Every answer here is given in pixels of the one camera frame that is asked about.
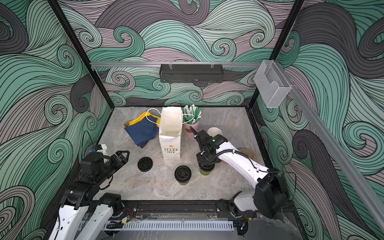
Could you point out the black cup lid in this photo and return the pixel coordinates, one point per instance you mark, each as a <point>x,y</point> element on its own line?
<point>183,174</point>
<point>145,164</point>

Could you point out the yellow cloth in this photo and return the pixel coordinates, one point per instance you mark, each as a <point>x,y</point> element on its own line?
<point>141,117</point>

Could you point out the pink cup holder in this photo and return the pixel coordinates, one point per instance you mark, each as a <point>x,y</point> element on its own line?
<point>190,130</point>

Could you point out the black wall shelf tray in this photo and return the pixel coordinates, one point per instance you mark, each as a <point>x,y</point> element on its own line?
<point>190,73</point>

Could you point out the white paper takeout bag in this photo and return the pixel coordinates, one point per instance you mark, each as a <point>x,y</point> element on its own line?
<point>170,131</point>

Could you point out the navy blue cloth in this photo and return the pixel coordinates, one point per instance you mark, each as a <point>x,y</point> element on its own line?
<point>143,131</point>

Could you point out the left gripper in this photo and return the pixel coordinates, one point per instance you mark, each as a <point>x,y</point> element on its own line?
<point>116,159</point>

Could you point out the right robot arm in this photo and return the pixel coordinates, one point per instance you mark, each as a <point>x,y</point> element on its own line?
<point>270,189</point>

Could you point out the green paper coffee cup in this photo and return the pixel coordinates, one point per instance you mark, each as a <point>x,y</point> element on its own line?
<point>183,182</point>

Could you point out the brown pulp cup carrier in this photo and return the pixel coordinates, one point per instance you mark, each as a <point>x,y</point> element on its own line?
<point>252,155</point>

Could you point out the white slotted cable duct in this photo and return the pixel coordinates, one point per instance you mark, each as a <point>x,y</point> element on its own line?
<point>176,226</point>

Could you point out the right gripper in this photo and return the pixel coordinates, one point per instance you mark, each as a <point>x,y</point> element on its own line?
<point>201,161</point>

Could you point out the stack of paper cups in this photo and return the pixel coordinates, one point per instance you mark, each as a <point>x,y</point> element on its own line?
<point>213,131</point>

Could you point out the clear acrylic wall holder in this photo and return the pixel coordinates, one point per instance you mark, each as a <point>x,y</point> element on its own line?
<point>272,82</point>

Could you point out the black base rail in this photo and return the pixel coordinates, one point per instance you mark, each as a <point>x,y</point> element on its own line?
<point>222,209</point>

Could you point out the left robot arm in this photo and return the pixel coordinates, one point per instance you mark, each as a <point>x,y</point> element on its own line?
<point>96,168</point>

